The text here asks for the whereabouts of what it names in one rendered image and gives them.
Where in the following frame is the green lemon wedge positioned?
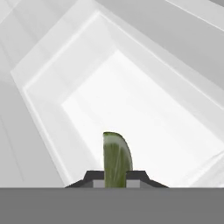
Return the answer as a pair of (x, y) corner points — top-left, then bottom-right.
(102, 131), (134, 189)

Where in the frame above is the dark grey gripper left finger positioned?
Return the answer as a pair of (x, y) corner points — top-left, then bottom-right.
(64, 170), (106, 189)

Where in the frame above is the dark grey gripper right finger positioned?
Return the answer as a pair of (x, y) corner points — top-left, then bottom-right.
(125, 170), (170, 189)

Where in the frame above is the white fridge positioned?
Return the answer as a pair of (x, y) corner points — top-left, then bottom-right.
(0, 0), (224, 189)

